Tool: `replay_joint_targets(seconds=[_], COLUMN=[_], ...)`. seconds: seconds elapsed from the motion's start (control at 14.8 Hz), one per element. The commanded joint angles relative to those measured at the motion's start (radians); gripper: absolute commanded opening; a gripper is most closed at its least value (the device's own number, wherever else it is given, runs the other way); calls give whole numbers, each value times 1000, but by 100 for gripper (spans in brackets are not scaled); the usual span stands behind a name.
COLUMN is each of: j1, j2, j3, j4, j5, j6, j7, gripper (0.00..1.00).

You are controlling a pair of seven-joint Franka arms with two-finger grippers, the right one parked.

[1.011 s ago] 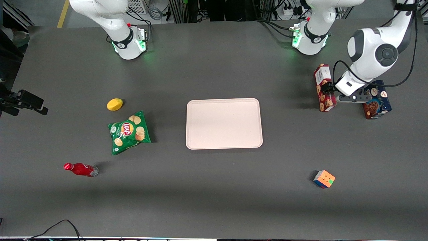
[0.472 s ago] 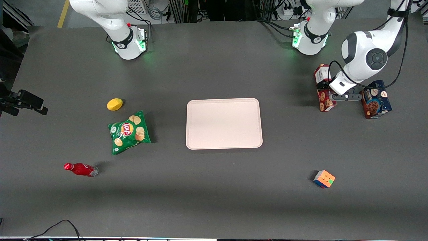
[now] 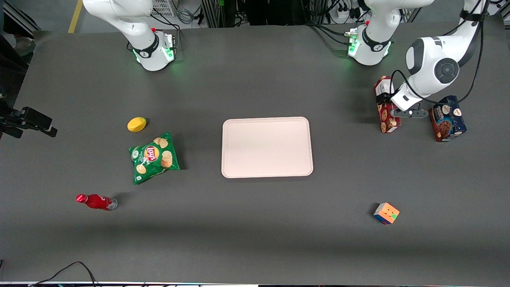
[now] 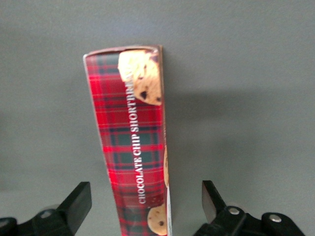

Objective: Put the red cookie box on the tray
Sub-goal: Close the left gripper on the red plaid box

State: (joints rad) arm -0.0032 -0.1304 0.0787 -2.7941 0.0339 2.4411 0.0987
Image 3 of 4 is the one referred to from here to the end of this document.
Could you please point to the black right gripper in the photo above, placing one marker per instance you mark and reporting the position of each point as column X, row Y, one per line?
column 27, row 118

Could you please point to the red cookie box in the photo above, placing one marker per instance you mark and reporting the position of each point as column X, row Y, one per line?
column 385, row 121

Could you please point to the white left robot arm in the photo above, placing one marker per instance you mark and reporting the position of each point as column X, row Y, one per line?
column 432, row 59

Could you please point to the blue cookie box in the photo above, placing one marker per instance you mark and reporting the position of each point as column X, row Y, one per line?
column 448, row 119

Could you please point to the beige plastic tray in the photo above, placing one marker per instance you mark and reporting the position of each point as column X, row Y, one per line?
column 267, row 147

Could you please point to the white power strip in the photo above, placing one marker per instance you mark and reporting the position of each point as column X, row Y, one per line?
column 347, row 12

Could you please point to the yellow lemon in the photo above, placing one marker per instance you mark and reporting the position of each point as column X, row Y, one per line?
column 136, row 124

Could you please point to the red soda bottle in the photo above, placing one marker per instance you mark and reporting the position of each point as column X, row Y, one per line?
column 97, row 202

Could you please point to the colourful puzzle cube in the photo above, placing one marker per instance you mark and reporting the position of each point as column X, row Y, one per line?
column 386, row 213

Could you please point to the green chips bag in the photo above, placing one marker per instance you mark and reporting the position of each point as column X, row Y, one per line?
column 153, row 157

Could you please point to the white perforated crate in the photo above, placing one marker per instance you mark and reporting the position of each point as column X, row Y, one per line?
column 163, row 8

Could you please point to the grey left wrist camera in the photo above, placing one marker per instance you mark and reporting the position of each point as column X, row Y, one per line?
column 410, row 113

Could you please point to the aluminium frame post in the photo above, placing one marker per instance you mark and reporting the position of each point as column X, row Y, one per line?
column 210, row 14

